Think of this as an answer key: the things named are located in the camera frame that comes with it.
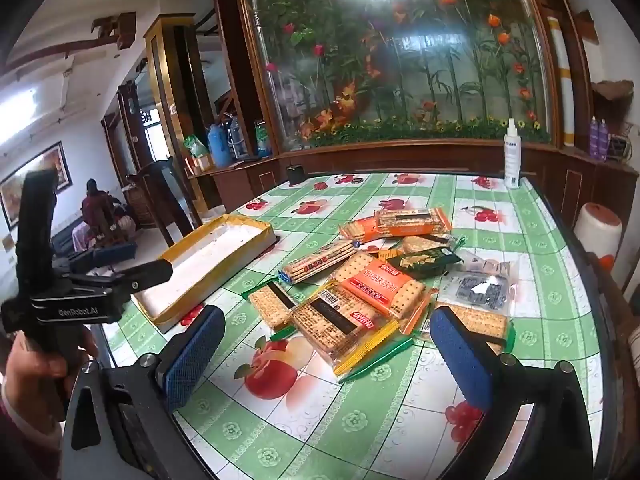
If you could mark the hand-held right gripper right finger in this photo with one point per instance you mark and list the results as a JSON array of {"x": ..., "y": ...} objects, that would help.
[{"x": 460, "y": 360}]

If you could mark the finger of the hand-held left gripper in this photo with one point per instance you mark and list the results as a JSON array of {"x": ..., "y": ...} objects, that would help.
[{"x": 147, "y": 272}]

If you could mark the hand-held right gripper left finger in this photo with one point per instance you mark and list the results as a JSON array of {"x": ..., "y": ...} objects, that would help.
[{"x": 195, "y": 355}]

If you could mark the yellow-rimmed white tray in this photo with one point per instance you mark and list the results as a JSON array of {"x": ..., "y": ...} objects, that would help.
[{"x": 210, "y": 255}]

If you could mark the clear bag of dark snacks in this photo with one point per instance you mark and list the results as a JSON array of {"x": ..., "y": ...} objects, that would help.
[{"x": 475, "y": 290}]

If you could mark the orange cracker packet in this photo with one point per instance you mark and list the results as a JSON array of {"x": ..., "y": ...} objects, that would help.
[{"x": 362, "y": 227}]

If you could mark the person's left forearm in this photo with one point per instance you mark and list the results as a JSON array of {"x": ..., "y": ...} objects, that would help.
[{"x": 20, "y": 452}]

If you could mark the person's left hand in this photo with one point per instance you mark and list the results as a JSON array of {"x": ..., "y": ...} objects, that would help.
[{"x": 25, "y": 370}]

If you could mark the green-edged striped cracker packet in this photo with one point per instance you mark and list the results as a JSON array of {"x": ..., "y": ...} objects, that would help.
[
  {"x": 480, "y": 320},
  {"x": 267, "y": 302}
]

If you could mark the dark wooden chair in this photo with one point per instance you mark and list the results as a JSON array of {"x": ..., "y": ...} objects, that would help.
[{"x": 160, "y": 195}]

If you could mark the green-edged snack packet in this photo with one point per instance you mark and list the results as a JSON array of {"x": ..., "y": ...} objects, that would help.
[{"x": 380, "y": 361}]

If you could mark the dark green snack packet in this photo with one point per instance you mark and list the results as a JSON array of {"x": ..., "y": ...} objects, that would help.
[{"x": 425, "y": 260}]

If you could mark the orange-label square cracker packet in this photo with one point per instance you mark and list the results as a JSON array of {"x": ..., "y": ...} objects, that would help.
[{"x": 385, "y": 285}]

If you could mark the orange white carton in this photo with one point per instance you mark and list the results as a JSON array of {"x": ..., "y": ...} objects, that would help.
[{"x": 200, "y": 163}]

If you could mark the round cracker packet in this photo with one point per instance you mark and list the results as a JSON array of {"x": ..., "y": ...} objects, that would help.
[{"x": 420, "y": 244}]

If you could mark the yellow-orange striped cracker packet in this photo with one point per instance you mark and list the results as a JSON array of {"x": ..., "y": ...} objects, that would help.
[{"x": 330, "y": 327}]

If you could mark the green bag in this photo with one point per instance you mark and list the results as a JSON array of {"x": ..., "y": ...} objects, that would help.
[
  {"x": 195, "y": 145},
  {"x": 262, "y": 137}
]

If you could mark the green fruit-print tablecloth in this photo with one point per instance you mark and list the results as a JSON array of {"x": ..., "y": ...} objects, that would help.
[{"x": 525, "y": 240}]

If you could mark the blue thermos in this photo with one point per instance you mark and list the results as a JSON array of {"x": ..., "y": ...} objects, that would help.
[{"x": 218, "y": 145}]

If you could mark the orange-edged striped cracker packet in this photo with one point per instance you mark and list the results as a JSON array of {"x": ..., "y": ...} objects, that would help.
[{"x": 412, "y": 220}]

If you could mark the long red-label cracker packet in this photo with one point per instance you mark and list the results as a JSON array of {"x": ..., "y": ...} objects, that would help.
[{"x": 320, "y": 260}]

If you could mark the grey thermos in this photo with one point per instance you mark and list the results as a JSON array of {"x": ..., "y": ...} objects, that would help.
[{"x": 236, "y": 137}]

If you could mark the small black container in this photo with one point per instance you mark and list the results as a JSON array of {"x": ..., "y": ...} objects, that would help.
[{"x": 295, "y": 174}]

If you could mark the white orange plastic jar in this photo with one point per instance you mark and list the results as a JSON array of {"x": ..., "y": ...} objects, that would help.
[{"x": 597, "y": 225}]

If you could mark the white spray bottle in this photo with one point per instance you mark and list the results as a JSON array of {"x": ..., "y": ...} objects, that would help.
[{"x": 512, "y": 160}]

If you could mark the purple bottle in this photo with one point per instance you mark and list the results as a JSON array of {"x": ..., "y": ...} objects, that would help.
[
  {"x": 603, "y": 140},
  {"x": 593, "y": 137}
]

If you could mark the flower display glass cabinet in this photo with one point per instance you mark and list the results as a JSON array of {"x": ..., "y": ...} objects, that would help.
[{"x": 400, "y": 85}]

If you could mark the white yellow striped roll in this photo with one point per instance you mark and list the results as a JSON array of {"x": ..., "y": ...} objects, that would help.
[{"x": 562, "y": 75}]

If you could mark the framed wall picture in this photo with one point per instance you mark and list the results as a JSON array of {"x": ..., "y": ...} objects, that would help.
[{"x": 35, "y": 180}]

